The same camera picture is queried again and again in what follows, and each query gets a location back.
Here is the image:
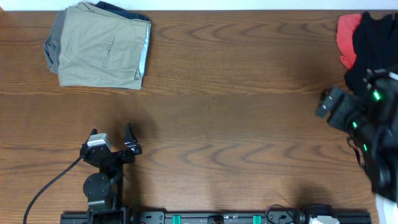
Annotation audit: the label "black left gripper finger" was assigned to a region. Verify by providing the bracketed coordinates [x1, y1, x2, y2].
[81, 128, 98, 148]
[124, 122, 142, 155]

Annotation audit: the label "light khaki shorts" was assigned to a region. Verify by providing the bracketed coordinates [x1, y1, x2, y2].
[58, 2, 151, 90]

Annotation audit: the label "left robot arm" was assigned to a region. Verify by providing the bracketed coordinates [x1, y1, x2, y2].
[80, 123, 142, 223]

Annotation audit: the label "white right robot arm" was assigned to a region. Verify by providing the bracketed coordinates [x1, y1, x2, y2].
[316, 65, 397, 223]

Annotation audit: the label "black cloth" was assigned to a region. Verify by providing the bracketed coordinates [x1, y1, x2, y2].
[345, 12, 397, 96]

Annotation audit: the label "red cloth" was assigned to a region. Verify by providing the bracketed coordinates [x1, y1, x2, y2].
[336, 14, 362, 69]

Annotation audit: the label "folded grey shorts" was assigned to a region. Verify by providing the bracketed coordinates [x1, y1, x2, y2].
[44, 10, 67, 74]

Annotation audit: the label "folded navy blue shorts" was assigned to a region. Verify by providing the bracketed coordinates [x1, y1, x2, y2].
[95, 1, 150, 22]

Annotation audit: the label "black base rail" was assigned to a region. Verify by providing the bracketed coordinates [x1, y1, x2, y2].
[60, 204, 372, 224]

